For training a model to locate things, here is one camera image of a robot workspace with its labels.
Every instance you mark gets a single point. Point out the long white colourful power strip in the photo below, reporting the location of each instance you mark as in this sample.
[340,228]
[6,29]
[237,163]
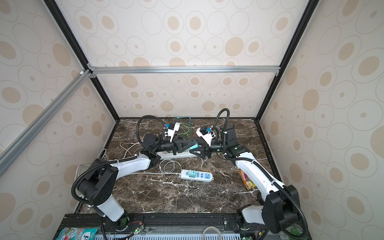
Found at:
[171,156]

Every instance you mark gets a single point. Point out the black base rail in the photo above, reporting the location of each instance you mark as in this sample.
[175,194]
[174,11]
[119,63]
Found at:
[230,222]

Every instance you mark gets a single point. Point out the short white blue power strip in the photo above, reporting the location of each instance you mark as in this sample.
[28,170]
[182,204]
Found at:
[201,176]

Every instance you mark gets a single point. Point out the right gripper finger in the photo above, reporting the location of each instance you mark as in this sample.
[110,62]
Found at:
[203,146]
[201,153]

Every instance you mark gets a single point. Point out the diagonal aluminium rail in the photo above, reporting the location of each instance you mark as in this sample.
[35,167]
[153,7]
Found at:
[25,138]

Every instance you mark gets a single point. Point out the colourful candy bag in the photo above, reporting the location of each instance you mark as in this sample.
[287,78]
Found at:
[247,181]

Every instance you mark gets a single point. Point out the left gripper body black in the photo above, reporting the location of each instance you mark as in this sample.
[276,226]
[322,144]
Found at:
[164,146]

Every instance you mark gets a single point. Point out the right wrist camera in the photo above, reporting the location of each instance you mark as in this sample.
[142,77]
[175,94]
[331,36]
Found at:
[207,134]

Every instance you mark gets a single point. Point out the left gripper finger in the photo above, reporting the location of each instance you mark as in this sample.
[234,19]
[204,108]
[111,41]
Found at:
[184,152]
[183,144]

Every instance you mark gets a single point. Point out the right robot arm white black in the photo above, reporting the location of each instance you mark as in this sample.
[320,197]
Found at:
[279,209]

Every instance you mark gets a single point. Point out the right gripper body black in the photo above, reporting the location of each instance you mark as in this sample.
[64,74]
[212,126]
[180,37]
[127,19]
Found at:
[218,146]

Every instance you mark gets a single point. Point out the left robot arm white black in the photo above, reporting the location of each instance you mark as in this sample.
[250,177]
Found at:
[94,186]

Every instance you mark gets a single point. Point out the green snack packet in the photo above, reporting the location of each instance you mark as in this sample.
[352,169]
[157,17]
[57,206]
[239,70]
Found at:
[77,234]

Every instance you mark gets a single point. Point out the teal charger plug back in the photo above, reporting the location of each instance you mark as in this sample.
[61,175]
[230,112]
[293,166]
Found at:
[194,147]

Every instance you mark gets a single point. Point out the horizontal aluminium rail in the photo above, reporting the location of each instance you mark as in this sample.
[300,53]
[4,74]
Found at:
[185,70]

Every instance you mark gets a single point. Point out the teal charger plug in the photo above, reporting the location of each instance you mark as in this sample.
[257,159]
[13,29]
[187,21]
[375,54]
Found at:
[194,147]
[192,174]

